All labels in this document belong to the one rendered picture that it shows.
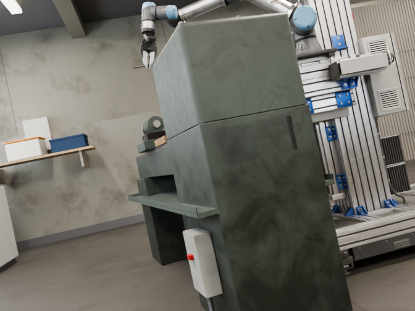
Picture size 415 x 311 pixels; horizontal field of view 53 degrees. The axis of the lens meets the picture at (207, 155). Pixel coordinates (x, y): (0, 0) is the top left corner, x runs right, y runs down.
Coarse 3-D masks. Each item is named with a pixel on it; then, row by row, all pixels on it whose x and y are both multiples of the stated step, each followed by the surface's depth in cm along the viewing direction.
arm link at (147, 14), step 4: (144, 4) 226; (148, 4) 225; (152, 4) 226; (144, 8) 226; (148, 8) 225; (152, 8) 225; (144, 12) 226; (148, 12) 225; (152, 12) 225; (144, 16) 225; (148, 16) 225; (152, 16) 226; (144, 20) 225; (148, 20) 227; (152, 20) 226
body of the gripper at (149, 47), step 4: (148, 28) 224; (144, 32) 227; (148, 32) 227; (152, 32) 227; (144, 40) 224; (140, 44) 231; (144, 44) 224; (148, 44) 224; (152, 44) 225; (144, 48) 223; (148, 48) 224; (152, 48) 225; (148, 52) 230
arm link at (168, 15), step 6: (156, 6) 226; (162, 6) 225; (168, 6) 224; (174, 6) 224; (156, 12) 224; (162, 12) 224; (168, 12) 223; (174, 12) 224; (156, 18) 226; (162, 18) 226; (168, 18) 226; (174, 18) 226
